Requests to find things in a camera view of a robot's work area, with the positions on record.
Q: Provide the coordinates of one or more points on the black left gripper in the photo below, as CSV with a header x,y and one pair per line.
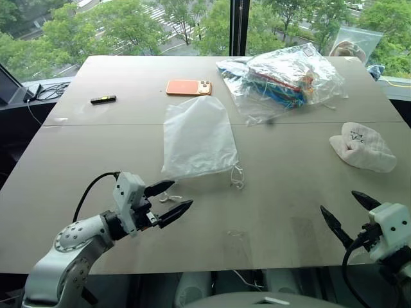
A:
x,y
145,214

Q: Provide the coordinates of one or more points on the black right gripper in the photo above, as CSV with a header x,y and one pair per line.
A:
x,y
369,238

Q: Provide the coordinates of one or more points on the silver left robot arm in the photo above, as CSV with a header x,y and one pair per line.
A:
x,y
67,256

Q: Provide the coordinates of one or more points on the white cloth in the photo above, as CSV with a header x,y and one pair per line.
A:
x,y
364,149

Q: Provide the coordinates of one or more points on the clear bag of colourful packs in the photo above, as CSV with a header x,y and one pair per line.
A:
x,y
282,80

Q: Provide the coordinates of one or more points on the clear zip bag with contents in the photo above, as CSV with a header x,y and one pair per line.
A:
x,y
356,43

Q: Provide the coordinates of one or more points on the orange smartphone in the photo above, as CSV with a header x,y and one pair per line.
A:
x,y
186,87

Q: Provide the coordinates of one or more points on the small black remote stick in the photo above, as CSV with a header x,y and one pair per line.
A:
x,y
102,99

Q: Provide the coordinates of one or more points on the grey rounded robot body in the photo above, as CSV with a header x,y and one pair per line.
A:
x,y
257,300

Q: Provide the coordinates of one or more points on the blue cloth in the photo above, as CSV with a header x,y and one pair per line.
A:
x,y
376,71

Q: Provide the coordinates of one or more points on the dark laptop screen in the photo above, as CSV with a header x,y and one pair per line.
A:
x,y
11,86

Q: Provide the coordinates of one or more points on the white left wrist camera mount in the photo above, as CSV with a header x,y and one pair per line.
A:
x,y
126,199

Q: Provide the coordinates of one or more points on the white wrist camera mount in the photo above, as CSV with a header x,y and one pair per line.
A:
x,y
126,199
391,229

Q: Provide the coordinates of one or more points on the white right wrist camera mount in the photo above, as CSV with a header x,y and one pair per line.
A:
x,y
391,229

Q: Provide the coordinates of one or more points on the black window frame post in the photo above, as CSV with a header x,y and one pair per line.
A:
x,y
237,27

